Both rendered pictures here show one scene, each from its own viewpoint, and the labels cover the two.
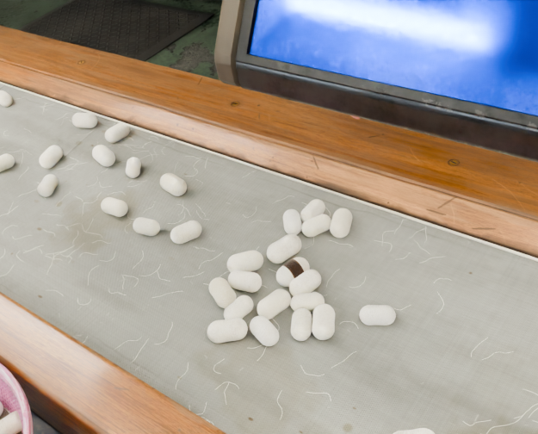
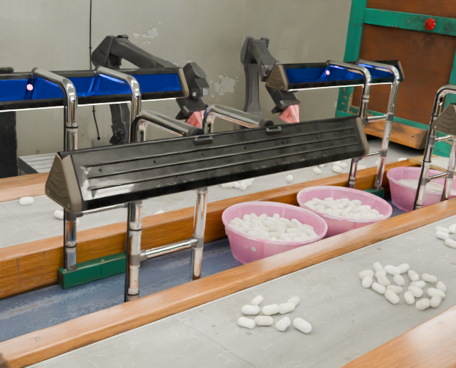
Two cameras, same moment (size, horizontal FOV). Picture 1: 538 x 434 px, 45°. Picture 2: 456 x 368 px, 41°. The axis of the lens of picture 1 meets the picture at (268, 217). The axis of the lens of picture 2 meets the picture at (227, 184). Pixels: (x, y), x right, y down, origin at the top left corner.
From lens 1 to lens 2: 1.84 m
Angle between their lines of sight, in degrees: 76
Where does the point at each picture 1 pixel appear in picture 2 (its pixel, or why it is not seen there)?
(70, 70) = (35, 182)
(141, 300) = (217, 196)
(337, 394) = (270, 184)
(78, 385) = (254, 197)
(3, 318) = (217, 204)
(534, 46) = (315, 74)
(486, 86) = (314, 79)
